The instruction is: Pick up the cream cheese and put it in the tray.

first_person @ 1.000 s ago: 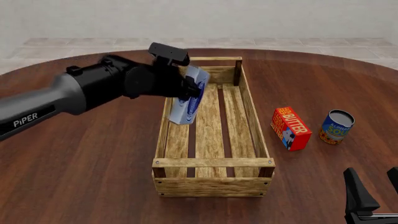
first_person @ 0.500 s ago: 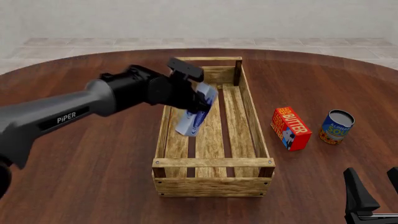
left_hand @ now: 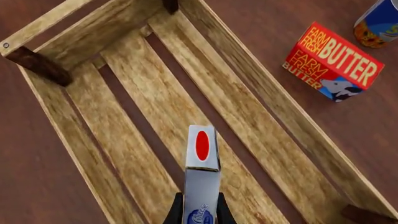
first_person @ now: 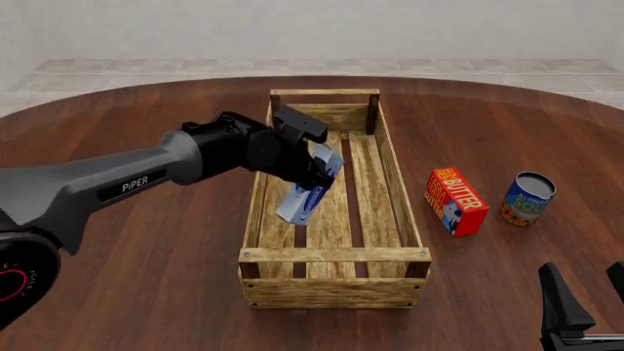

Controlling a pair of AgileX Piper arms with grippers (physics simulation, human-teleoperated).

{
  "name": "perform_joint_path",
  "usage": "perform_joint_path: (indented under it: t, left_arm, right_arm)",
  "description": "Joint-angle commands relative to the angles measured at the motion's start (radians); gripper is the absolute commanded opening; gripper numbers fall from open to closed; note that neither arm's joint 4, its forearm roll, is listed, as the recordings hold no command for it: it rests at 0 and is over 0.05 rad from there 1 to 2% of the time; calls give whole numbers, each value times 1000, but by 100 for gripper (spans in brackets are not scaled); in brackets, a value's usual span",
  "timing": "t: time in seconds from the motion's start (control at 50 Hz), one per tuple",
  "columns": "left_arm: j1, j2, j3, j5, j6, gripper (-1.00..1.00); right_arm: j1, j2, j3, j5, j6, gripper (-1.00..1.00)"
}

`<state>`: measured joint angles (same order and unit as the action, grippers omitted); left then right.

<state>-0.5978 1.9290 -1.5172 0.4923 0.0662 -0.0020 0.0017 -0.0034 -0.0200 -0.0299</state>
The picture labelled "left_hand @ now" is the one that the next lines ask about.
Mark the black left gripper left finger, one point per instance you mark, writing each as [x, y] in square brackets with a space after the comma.
[176, 211]

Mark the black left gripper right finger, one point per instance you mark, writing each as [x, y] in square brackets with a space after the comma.
[224, 211]

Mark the wooden slat tray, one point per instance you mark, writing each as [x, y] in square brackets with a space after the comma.
[174, 93]

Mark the red butter box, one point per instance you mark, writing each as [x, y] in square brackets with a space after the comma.
[334, 63]

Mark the blue printed tin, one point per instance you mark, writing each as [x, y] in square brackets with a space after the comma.
[377, 26]

